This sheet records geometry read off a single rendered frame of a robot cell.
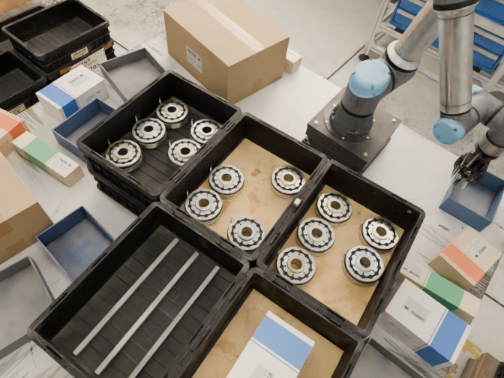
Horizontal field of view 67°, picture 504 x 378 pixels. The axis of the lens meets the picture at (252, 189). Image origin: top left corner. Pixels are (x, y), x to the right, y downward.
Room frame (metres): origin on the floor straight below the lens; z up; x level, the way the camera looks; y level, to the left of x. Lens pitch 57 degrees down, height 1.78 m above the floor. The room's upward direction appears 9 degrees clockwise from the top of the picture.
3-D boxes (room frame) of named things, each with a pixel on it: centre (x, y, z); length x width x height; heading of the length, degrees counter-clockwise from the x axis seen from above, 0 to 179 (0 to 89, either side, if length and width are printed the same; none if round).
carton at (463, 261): (0.55, -0.68, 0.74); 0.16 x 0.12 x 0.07; 137
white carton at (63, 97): (0.97, 0.69, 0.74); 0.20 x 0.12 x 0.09; 152
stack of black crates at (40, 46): (1.55, 1.06, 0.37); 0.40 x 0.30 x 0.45; 148
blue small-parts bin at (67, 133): (0.83, 0.58, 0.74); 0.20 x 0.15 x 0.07; 153
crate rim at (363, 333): (0.46, -0.25, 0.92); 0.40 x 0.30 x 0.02; 154
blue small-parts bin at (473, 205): (0.81, -0.76, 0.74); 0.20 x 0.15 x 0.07; 152
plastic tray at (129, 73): (1.12, 0.50, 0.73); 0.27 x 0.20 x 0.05; 45
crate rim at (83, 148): (0.73, 0.28, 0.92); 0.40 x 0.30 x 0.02; 154
